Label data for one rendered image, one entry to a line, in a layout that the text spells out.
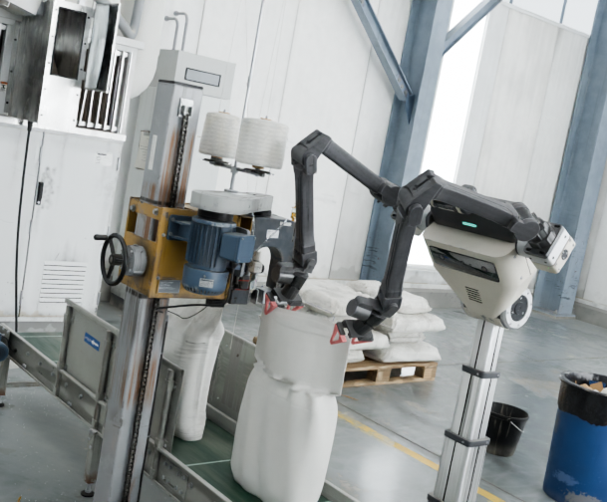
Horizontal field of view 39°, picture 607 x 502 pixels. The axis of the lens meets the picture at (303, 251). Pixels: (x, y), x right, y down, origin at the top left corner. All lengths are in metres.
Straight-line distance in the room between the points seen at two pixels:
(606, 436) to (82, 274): 3.41
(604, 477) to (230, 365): 2.10
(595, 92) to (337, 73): 4.18
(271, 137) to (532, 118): 8.25
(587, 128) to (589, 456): 7.30
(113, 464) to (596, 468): 2.63
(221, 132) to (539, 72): 8.15
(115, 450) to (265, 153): 1.18
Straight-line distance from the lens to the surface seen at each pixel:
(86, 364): 3.89
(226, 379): 3.88
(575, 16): 11.47
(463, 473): 3.21
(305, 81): 8.31
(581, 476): 4.81
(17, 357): 4.59
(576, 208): 11.48
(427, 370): 6.65
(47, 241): 5.74
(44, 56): 5.12
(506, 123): 10.54
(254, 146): 2.84
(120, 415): 3.11
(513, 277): 2.87
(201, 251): 2.80
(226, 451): 3.48
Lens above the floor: 1.64
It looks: 7 degrees down
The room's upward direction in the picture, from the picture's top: 10 degrees clockwise
